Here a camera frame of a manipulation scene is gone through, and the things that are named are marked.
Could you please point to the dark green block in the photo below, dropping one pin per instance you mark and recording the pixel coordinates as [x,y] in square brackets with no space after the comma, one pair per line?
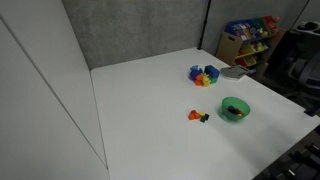
[203,119]

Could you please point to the dark blue block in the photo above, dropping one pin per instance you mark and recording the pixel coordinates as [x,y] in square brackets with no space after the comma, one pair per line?
[207,115]

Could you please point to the orange block on table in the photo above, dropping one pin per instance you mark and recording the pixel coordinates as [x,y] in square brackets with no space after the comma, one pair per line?
[194,115]

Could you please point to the colourful toy block pile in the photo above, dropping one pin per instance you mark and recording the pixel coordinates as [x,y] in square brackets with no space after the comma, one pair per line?
[204,77]

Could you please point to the blocks inside green bowl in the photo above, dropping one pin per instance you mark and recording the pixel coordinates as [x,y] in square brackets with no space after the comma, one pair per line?
[235,111]

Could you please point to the green plastic bowl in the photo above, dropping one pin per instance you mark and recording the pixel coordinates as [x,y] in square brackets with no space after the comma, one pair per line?
[237,103]

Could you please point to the toy storage shelf with bins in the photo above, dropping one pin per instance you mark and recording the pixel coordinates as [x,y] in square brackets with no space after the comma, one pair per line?
[249,42]

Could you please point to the black vertical pole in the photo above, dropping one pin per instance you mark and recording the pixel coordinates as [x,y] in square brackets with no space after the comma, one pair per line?
[199,46]

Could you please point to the black office chair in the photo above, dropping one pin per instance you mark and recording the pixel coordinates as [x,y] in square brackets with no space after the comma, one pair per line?
[305,65]

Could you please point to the black equipment at table corner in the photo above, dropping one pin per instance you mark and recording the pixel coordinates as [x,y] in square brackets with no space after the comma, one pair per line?
[301,162]

